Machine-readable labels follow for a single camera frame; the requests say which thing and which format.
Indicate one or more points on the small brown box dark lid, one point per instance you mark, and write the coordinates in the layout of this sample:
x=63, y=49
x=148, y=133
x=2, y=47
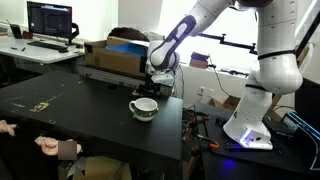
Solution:
x=199, y=60

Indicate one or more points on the black computer monitor with stand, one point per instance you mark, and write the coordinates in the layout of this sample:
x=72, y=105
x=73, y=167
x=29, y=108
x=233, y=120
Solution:
x=50, y=20

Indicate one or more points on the blue sheet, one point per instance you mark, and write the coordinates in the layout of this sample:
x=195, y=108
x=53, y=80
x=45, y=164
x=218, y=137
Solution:
x=130, y=49

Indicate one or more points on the cardboard box with white paper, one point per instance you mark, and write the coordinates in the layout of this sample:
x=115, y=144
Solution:
x=100, y=168

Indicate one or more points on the black keyboard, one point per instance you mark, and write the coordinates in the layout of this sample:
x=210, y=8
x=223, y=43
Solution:
x=48, y=45

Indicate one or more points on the black tablet on stand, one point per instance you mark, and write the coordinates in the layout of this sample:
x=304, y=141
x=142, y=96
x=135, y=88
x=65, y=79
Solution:
x=15, y=30

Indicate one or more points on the open cardboard box on floor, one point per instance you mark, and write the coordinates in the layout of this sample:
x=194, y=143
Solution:
x=226, y=102

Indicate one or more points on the dark round bag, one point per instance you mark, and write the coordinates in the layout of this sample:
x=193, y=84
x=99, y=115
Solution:
x=128, y=34

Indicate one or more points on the pink soft toy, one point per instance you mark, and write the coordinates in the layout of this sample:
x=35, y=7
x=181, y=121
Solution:
x=48, y=146
x=7, y=127

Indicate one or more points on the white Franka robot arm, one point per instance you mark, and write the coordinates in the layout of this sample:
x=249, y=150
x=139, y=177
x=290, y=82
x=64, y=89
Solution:
x=266, y=66

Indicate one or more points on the black slanted pole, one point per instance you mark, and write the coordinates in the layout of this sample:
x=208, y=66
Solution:
x=308, y=33

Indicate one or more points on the large open cardboard box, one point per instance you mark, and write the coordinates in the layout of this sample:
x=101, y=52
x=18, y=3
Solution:
x=113, y=61

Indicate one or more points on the white office desk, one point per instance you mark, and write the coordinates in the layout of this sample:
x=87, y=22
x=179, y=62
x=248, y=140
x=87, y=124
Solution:
x=36, y=55

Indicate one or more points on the white green ceramic mug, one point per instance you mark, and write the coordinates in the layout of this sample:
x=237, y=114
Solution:
x=144, y=108

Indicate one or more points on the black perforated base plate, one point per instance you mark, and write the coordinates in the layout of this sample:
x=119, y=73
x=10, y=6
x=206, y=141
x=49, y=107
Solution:
x=233, y=160

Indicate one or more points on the white wall outlet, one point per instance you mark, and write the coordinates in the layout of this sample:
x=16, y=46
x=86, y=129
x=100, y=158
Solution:
x=201, y=91

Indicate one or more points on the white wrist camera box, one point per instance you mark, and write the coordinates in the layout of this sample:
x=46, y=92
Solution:
x=164, y=79

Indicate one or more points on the black control box blue lights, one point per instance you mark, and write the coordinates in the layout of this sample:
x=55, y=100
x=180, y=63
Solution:
x=306, y=100

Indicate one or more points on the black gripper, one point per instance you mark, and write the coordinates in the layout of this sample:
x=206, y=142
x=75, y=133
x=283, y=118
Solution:
x=154, y=84

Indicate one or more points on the orange black bar clamp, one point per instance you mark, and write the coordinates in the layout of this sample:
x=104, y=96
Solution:
x=198, y=117
x=208, y=142

